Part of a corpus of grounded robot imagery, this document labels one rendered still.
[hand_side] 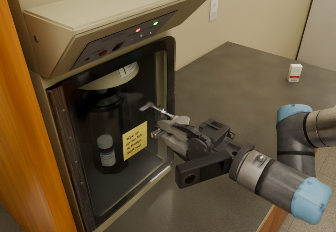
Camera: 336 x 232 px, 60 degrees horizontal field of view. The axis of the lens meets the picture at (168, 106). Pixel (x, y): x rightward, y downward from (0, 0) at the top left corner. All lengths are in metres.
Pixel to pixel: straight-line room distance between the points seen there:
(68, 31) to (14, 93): 0.09
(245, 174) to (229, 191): 0.34
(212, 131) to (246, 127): 0.51
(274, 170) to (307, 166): 0.12
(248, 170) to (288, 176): 0.07
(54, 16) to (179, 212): 0.61
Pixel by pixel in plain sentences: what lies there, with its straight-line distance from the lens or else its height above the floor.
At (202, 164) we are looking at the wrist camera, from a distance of 0.56.
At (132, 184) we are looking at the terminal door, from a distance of 0.77.
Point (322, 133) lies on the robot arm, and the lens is 0.63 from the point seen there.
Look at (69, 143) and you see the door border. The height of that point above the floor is 1.27.
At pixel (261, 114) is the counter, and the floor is 0.94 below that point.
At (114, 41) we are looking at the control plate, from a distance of 0.46.
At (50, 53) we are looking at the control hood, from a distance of 0.42.
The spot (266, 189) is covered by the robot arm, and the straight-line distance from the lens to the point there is 0.56.
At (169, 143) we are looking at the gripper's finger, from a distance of 0.66.
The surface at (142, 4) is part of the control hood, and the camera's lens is 0.44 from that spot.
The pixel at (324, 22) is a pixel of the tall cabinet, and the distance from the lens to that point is 3.49.
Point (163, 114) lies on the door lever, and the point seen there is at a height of 1.20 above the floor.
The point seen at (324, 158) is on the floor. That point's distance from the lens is 2.61.
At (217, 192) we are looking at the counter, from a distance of 0.89.
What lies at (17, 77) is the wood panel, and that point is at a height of 1.47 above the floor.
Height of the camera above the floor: 1.62
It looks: 35 degrees down
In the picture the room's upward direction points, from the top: straight up
